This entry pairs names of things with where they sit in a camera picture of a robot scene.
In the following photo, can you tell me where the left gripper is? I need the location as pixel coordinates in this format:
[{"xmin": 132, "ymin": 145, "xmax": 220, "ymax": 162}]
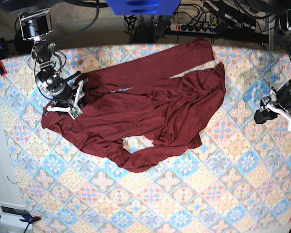
[{"xmin": 254, "ymin": 80, "xmax": 291, "ymax": 124}]

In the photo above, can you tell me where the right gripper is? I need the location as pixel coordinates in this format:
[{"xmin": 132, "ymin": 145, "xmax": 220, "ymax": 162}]
[{"xmin": 35, "ymin": 67, "xmax": 86, "ymax": 107}]

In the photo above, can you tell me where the dark red t-shirt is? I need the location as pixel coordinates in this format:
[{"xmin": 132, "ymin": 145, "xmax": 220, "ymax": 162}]
[{"xmin": 41, "ymin": 38, "xmax": 226, "ymax": 172}]

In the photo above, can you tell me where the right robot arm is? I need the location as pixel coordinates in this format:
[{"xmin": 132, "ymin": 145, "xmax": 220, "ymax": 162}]
[{"xmin": 0, "ymin": 0, "xmax": 84, "ymax": 108}]

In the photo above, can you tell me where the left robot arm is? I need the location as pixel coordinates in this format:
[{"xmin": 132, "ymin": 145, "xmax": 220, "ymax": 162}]
[{"xmin": 245, "ymin": 0, "xmax": 291, "ymax": 124}]

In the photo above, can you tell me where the patterned tablecloth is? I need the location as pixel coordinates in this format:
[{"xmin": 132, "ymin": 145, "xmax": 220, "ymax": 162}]
[{"xmin": 0, "ymin": 45, "xmax": 291, "ymax": 233}]

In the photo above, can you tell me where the black round stool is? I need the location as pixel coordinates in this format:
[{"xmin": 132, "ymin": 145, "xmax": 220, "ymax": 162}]
[{"xmin": 14, "ymin": 29, "xmax": 34, "ymax": 54}]

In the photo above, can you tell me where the black round object top right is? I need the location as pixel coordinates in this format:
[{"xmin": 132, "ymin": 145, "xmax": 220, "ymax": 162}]
[{"xmin": 279, "ymin": 13, "xmax": 291, "ymax": 32}]

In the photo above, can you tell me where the white power strip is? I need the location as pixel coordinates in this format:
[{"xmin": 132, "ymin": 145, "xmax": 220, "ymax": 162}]
[{"xmin": 169, "ymin": 22, "xmax": 215, "ymax": 34}]

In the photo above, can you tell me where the blue orange clamp lower left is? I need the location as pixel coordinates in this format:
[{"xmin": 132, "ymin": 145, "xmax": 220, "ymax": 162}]
[{"xmin": 0, "ymin": 214, "xmax": 41, "ymax": 233}]

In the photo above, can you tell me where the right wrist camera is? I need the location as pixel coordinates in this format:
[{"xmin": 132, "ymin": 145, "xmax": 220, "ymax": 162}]
[{"xmin": 68, "ymin": 106, "xmax": 83, "ymax": 120}]

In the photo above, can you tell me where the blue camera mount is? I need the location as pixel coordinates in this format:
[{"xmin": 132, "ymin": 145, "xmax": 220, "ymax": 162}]
[{"xmin": 105, "ymin": 0, "xmax": 180, "ymax": 16}]

